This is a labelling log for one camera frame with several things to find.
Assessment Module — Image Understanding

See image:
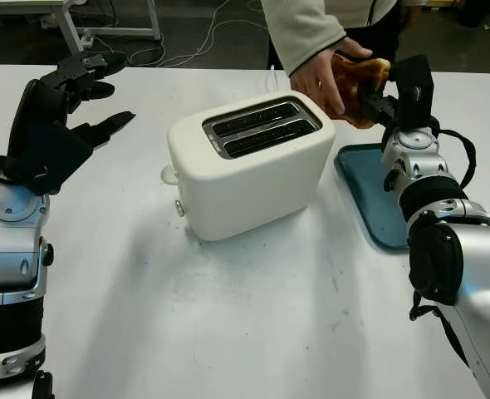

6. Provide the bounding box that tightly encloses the person's right hand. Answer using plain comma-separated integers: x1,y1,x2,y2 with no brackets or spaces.
288,36,374,122

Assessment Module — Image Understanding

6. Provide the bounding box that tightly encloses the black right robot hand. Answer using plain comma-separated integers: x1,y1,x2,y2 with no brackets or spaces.
359,91,399,126

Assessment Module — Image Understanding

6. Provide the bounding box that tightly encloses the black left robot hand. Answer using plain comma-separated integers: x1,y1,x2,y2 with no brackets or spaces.
0,51,138,184

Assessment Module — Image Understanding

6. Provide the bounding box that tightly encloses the browned toast slice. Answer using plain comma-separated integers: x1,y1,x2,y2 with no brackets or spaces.
331,52,392,129

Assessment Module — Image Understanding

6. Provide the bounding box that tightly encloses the person's right forearm beige sleeve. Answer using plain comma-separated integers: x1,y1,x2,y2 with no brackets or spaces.
261,0,348,78

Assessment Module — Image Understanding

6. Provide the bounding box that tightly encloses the person in beige fleece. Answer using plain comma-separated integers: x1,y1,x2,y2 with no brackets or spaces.
340,0,424,70

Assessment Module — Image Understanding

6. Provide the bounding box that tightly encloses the white two-slot toaster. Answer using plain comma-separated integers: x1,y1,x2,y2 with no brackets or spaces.
159,91,336,242

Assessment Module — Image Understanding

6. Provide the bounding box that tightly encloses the blue plastic tray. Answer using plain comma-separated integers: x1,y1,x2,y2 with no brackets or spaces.
335,143,412,249

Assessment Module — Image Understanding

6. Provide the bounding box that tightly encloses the white metal desk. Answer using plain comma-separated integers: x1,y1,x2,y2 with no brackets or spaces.
0,0,163,56

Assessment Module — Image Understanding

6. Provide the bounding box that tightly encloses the dark round bin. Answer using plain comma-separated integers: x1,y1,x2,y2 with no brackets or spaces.
463,0,490,28

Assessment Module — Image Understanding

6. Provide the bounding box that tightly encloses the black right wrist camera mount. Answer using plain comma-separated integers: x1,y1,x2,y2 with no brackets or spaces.
389,53,436,135

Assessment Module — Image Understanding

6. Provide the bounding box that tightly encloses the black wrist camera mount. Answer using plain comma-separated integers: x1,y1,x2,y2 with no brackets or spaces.
3,122,95,196
389,53,436,135

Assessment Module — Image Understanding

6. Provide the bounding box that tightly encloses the white toaster power cord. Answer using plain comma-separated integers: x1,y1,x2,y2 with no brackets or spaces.
262,68,279,95

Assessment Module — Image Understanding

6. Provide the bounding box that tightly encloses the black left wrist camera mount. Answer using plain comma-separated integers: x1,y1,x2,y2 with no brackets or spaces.
3,122,95,196

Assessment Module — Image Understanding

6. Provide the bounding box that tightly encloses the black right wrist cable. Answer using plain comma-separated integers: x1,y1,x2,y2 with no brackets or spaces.
435,128,478,192

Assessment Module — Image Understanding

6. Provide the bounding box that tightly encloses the white floor cable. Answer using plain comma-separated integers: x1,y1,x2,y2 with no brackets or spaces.
128,0,271,70

